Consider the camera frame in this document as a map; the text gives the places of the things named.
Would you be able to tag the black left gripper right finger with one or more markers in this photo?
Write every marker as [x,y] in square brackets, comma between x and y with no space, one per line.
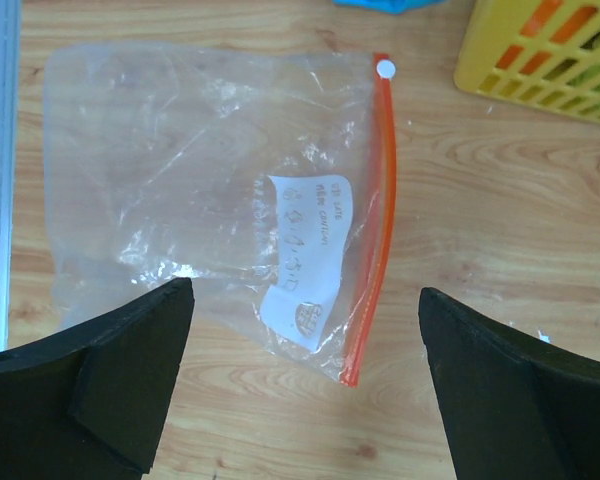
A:
[513,406]

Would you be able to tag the blue cloth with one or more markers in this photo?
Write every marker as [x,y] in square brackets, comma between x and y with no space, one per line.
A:
[394,7]

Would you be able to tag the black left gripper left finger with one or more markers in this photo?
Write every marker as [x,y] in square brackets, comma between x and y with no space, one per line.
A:
[91,401]

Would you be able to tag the clear zip top bag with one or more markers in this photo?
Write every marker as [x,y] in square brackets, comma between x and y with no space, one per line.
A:
[269,181]

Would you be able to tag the yellow plastic basket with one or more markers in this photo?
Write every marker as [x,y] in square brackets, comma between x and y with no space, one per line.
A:
[540,54]

